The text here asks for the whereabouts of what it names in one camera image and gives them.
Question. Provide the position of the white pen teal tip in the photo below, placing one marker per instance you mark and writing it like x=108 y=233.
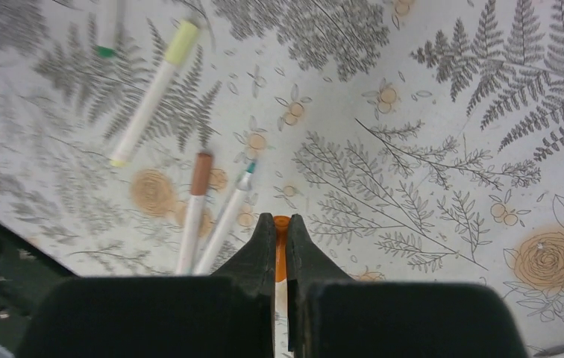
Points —
x=225 y=222

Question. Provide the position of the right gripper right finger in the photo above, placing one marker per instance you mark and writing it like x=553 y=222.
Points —
x=333 y=315

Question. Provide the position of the white pen orange tip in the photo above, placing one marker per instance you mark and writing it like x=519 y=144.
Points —
x=198 y=190

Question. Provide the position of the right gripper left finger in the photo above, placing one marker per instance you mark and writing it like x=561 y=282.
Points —
x=229 y=313

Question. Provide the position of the white pen with green tip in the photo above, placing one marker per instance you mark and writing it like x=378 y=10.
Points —
x=109 y=15

